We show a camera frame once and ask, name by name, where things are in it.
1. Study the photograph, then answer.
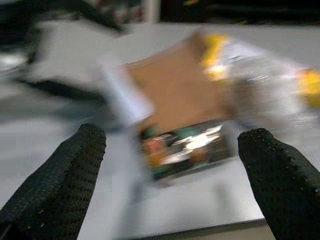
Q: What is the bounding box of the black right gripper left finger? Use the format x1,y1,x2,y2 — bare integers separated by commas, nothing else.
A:
0,122,107,240

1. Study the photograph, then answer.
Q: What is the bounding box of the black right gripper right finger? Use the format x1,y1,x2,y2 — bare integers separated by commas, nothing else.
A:
236,128,320,240

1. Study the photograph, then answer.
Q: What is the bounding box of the yellow and white plastic wrapper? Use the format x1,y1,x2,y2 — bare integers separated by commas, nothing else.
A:
201,33,320,126

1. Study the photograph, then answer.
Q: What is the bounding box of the white crumpled paper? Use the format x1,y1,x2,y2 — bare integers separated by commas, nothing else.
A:
24,21,133,86

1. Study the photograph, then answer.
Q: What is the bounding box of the opened brown cardboard box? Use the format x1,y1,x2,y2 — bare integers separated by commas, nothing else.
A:
96,31,247,182

